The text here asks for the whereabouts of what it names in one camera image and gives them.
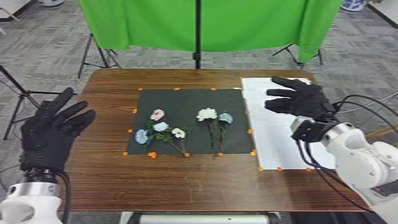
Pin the pale blue flower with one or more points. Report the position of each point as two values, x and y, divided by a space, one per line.
226 117
160 126

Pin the dark mat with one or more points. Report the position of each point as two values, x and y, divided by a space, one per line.
189 100

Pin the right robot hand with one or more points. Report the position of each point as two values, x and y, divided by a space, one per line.
304 100

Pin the pale grey bar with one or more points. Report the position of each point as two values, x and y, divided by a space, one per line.
201 218

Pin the cream white flower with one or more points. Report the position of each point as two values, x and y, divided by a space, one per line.
178 133

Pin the pink flower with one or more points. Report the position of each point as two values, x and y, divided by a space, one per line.
157 114

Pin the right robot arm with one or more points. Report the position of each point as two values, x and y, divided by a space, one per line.
361 160

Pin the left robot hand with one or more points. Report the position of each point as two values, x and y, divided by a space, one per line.
50 136

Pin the white sheet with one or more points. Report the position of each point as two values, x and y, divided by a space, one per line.
272 140

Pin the black backdrop stand legs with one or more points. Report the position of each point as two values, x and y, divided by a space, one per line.
295 55
100 55

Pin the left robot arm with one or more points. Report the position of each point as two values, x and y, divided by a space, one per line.
29 203

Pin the blue and white vase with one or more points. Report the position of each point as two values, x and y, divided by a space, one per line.
50 2
354 4

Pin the black backdrop stand pole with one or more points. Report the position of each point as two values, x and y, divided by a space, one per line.
198 33

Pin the black tripod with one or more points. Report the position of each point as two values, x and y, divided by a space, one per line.
20 93

